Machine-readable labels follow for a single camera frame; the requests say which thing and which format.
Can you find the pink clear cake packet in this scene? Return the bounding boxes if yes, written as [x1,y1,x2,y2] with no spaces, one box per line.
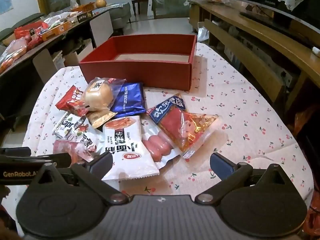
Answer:
[53,139,97,164]

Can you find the white red date packet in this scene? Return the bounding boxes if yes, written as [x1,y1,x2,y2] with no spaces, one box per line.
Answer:
[66,121,104,153]

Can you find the white Kaprons wafer packet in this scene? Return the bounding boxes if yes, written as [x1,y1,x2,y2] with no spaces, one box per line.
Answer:
[53,112,86,139]

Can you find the white noodle snack bag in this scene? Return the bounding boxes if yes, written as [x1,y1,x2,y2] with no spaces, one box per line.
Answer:
[103,115,159,180]

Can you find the gold foil snack packet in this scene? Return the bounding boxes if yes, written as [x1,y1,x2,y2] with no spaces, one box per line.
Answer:
[86,109,117,128]

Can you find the red gummy candy bag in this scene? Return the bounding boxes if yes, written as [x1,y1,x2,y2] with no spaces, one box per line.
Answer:
[55,85,88,116]

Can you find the red blue snack packet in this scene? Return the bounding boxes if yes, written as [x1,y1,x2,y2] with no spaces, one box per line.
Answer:
[146,93,219,159]

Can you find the pink sausages vacuum pack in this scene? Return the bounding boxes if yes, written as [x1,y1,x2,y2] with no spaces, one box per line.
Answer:
[140,116,181,170]

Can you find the steamed cake clear packet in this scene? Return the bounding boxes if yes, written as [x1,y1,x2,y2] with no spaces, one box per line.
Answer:
[81,77,126,111]

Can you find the blue wafer biscuit packet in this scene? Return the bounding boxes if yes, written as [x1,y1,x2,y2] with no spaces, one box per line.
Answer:
[111,83,146,118]

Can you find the cherry print tablecloth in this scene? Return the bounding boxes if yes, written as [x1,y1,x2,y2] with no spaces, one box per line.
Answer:
[22,43,314,207]

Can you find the open cardboard carton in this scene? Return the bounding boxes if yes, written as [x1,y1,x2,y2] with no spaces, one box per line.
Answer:
[63,39,93,67]

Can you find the dark side table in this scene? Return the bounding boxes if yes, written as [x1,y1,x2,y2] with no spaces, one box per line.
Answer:
[1,11,113,132]

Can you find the bag of orange fruit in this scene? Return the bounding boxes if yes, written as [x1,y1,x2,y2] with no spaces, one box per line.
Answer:
[0,37,27,74]

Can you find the red cardboard box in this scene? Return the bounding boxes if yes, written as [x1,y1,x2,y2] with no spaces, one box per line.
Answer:
[79,34,196,91]

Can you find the orange cardboard box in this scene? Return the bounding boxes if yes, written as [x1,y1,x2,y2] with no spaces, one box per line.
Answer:
[41,21,72,41]

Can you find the long wooden tv bench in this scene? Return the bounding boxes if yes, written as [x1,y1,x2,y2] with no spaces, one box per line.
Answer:
[189,1,319,111]

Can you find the black snack box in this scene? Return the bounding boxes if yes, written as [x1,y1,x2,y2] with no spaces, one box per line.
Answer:
[76,11,93,23]

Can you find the silver plastic bag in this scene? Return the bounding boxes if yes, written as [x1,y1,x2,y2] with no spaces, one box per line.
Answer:
[197,27,209,42]

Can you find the grey sofa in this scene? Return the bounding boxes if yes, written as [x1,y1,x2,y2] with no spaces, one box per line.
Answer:
[109,3,131,35]

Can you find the round yellow pomelo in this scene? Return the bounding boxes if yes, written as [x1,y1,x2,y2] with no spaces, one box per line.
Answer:
[95,0,107,9]

